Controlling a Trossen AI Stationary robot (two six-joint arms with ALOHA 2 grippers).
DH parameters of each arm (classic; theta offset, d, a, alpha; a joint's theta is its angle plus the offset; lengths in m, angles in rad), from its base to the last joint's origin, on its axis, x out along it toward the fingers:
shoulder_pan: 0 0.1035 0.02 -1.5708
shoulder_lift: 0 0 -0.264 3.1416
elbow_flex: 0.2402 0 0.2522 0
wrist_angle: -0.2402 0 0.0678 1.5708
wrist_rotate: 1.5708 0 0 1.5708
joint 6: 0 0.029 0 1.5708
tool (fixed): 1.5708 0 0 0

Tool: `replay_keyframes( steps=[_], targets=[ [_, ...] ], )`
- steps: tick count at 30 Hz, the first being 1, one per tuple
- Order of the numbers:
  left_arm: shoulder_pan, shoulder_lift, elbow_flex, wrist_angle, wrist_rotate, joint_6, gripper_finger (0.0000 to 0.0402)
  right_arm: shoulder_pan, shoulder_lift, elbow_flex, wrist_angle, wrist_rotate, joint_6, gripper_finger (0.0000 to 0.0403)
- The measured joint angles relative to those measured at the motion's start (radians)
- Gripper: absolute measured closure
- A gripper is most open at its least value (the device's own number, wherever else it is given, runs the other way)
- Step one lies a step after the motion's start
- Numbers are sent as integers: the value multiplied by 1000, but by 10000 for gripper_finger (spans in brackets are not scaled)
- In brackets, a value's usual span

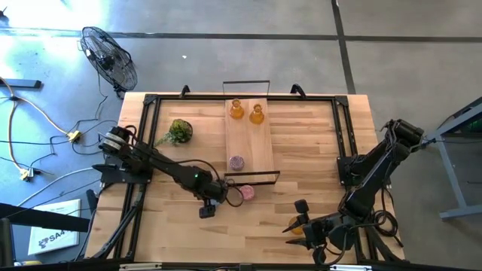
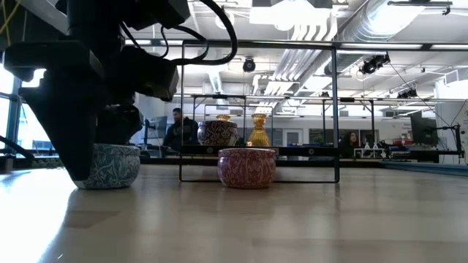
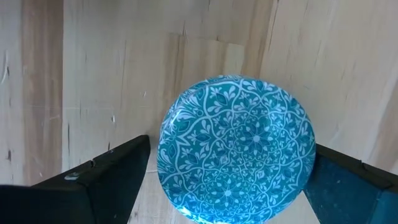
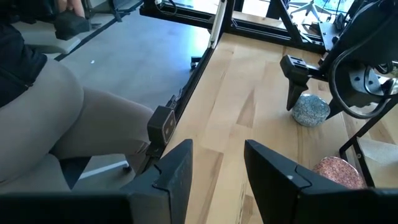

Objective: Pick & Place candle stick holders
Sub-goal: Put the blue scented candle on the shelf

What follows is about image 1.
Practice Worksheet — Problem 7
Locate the amber glass candle stick holder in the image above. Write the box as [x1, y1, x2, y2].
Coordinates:
[229, 98, 246, 120]
[249, 103, 266, 126]
[288, 216, 305, 236]

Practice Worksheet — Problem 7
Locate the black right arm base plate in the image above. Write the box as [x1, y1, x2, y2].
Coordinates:
[336, 154, 392, 187]

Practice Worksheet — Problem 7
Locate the purple patterned candle tin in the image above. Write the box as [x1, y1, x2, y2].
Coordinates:
[228, 155, 246, 172]

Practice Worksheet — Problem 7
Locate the wooden shelf with black frames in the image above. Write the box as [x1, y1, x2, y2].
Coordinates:
[221, 79, 282, 187]

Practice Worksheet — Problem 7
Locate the white printed sign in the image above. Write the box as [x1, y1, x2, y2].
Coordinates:
[28, 198, 82, 256]

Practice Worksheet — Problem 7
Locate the pink patterned candle tin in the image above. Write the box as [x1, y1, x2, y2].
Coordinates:
[239, 184, 256, 201]

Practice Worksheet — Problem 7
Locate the black coiled cable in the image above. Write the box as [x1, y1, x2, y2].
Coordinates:
[367, 187, 404, 248]

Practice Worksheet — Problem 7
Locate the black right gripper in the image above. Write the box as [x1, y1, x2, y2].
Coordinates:
[282, 214, 355, 251]

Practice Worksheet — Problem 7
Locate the black floor bar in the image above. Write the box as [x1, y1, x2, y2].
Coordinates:
[0, 78, 42, 90]

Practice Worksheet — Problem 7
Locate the grey metal table frame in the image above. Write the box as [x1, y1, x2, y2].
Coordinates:
[415, 96, 482, 221]

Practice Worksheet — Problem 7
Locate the black desk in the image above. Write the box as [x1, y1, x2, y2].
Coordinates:
[0, 202, 91, 268]

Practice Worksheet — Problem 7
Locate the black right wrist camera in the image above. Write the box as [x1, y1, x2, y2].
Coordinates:
[293, 199, 310, 215]

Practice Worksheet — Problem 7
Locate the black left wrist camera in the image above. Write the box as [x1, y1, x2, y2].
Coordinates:
[198, 205, 217, 220]

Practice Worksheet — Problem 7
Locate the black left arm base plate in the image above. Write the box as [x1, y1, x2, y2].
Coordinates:
[92, 161, 154, 185]

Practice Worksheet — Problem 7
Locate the green succulent in dark pot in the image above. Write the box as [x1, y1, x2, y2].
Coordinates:
[154, 118, 194, 148]

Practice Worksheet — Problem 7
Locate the black metal table frame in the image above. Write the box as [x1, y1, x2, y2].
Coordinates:
[85, 83, 407, 263]

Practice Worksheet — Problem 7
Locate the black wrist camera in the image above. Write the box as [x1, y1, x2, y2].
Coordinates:
[198, 205, 217, 220]
[293, 199, 310, 215]

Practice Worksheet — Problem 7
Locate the beige extension cord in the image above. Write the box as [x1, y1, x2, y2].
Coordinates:
[0, 77, 83, 182]

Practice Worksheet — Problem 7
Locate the black floor fan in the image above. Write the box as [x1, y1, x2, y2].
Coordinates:
[78, 26, 139, 99]

